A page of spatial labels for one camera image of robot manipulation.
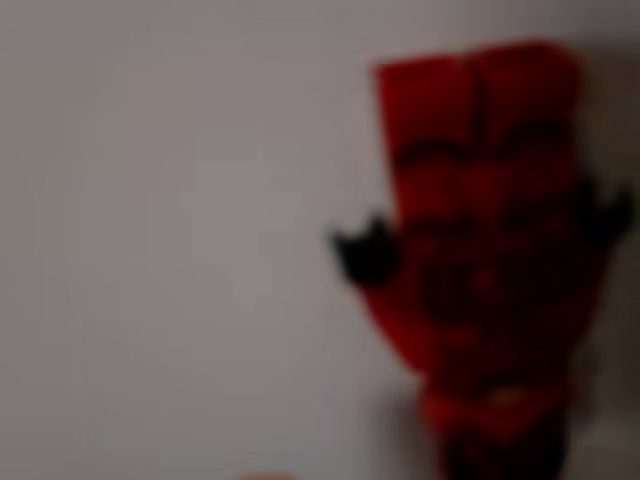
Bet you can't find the orange pointed gripper finger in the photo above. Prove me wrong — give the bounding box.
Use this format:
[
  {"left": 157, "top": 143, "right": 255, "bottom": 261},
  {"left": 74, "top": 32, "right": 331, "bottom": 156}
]
[{"left": 233, "top": 470, "right": 301, "bottom": 480}]

